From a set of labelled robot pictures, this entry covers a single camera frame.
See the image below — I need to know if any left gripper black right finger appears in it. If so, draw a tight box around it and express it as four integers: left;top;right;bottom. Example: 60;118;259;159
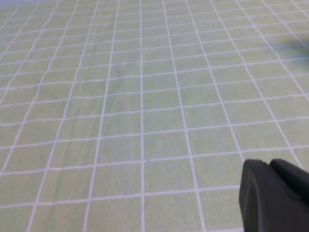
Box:
269;158;309;205

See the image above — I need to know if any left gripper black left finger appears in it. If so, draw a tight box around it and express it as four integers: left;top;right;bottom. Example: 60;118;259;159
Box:
238;159;309;232

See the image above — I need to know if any green white-grid tablecloth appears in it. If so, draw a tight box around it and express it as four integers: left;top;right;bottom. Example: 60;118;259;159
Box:
0;0;309;232

